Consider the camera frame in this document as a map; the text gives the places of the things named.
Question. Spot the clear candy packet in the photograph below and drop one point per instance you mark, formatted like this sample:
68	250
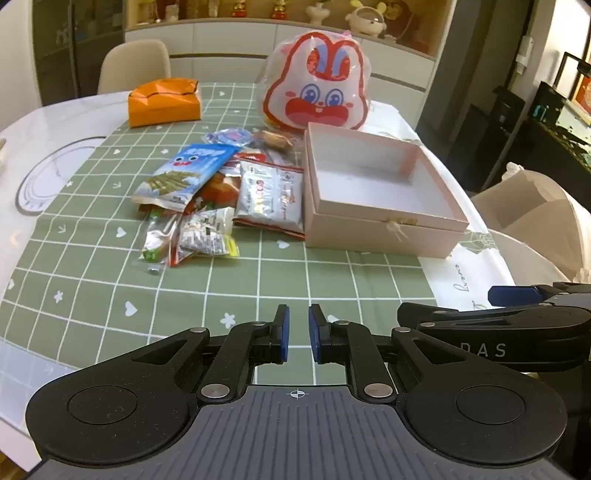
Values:
159	235

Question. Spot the pink gift box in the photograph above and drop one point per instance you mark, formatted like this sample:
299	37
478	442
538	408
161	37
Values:
369	194

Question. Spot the orange tissue pack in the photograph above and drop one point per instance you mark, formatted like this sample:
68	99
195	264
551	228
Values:
164	106

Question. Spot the gold red figurine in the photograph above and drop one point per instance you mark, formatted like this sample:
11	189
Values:
278	8
238	8

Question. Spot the chair with beige cover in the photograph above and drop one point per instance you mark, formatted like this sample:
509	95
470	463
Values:
531	217

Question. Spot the small blue candy packet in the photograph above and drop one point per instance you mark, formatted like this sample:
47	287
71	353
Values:
228	137

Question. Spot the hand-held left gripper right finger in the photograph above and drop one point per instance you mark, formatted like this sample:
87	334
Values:
315	332

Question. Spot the dark red snack packet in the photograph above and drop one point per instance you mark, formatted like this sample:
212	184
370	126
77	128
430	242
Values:
286	232

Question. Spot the dark glass display case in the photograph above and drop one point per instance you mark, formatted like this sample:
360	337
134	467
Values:
568	106

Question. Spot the green checkered tablecloth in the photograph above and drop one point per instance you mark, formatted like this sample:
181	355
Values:
323	272

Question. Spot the small white figurine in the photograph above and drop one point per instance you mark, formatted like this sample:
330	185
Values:
317	11

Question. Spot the brown plush toy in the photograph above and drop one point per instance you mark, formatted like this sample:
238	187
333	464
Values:
399	21

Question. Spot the glass door cabinet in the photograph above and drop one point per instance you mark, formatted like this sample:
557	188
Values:
74	50

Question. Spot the silver cartoon snack packet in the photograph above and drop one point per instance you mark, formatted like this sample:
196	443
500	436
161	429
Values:
256	189
290	196

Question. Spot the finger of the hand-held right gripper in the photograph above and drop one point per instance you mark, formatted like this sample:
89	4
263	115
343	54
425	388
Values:
512	294

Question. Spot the white bunny figurine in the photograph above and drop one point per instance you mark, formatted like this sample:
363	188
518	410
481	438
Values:
364	18

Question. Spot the red orange snack packet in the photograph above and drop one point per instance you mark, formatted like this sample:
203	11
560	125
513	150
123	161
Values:
221	189

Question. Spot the blue cartoon snack packet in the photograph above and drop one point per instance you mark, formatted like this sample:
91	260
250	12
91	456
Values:
194	170

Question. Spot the bunny face plastic bag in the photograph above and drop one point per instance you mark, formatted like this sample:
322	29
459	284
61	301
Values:
318	78

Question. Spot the beige dining chair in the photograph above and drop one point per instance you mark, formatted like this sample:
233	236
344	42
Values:
134	64

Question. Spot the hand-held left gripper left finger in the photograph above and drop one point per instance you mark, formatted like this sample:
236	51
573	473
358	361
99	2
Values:
282	332

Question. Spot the brown wrapped snack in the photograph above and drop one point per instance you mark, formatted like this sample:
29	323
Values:
274	138

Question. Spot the white wall device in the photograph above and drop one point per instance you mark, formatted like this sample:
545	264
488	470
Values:
525	54

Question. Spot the black floor appliance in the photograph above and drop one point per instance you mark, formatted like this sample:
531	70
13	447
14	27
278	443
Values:
501	138

